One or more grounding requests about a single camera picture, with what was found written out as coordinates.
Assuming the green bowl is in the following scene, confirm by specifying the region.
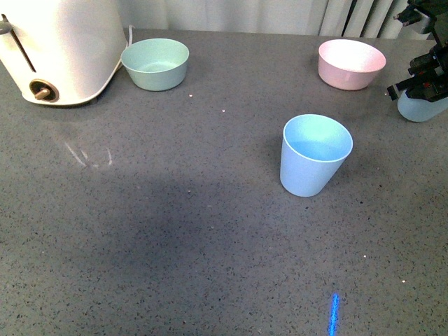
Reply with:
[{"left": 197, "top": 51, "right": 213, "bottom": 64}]
[{"left": 121, "top": 38, "right": 190, "bottom": 92}]

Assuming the white toaster cord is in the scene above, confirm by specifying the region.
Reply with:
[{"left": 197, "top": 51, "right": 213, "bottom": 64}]
[{"left": 124, "top": 24, "right": 137, "bottom": 48}]

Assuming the grey curtain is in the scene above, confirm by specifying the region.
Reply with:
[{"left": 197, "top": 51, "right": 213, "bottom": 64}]
[{"left": 117, "top": 0, "right": 427, "bottom": 40}]

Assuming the white toaster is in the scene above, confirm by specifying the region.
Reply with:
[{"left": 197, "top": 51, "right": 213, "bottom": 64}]
[{"left": 1, "top": 1, "right": 127, "bottom": 106}]

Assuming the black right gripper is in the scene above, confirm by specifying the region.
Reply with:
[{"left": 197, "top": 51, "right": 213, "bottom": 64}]
[{"left": 387, "top": 1, "right": 447, "bottom": 102}]

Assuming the pink bowl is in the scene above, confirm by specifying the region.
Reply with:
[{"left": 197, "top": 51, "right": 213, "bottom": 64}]
[{"left": 318, "top": 39, "right": 386, "bottom": 91}]

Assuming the blue cup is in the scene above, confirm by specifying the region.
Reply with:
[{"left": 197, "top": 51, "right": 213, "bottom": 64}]
[
  {"left": 398, "top": 91, "right": 448, "bottom": 123},
  {"left": 280, "top": 114, "right": 354, "bottom": 197}
]

